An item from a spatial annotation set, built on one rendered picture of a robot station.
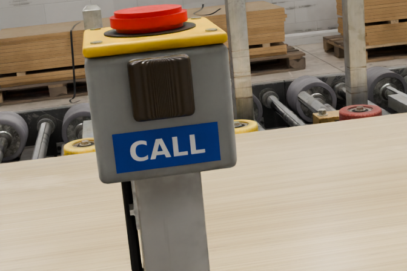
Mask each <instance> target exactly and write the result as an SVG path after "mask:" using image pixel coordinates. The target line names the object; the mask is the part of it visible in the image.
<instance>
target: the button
mask: <svg viewBox="0 0 407 271"><path fill-rule="evenodd" d="M187 20H188V18H187V10H186V9H182V6H181V5H177V4H164V5H148V6H141V7H133V8H126V9H122V10H118V11H115V12H114V16H111V17H110V26H111V28H112V29H116V32H117V33H123V34H136V33H152V32H157V31H165V30H172V29H175V28H179V27H182V26H183V25H184V24H183V22H186V21H187Z"/></svg>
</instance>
